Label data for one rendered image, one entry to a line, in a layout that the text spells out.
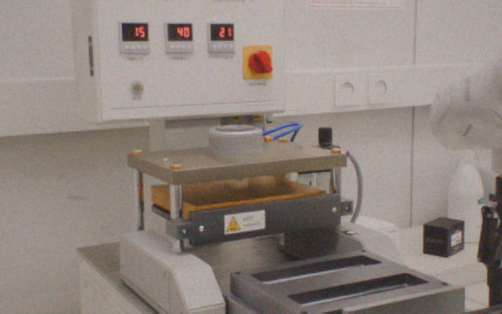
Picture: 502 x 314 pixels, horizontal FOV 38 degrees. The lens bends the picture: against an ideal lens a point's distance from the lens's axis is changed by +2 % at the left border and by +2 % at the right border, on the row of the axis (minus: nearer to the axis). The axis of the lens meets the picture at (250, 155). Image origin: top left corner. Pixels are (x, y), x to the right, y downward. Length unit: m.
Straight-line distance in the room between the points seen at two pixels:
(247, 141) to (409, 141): 0.94
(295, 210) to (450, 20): 1.09
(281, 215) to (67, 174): 0.58
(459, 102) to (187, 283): 0.40
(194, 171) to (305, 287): 0.22
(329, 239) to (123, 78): 0.39
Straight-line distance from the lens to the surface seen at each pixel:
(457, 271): 1.63
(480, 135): 1.09
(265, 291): 0.82
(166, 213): 1.05
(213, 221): 0.95
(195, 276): 0.89
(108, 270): 1.14
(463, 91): 0.93
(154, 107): 1.14
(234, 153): 1.02
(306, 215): 1.01
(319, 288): 0.83
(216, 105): 1.18
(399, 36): 1.87
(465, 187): 1.79
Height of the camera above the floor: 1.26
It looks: 9 degrees down
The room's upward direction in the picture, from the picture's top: 1 degrees counter-clockwise
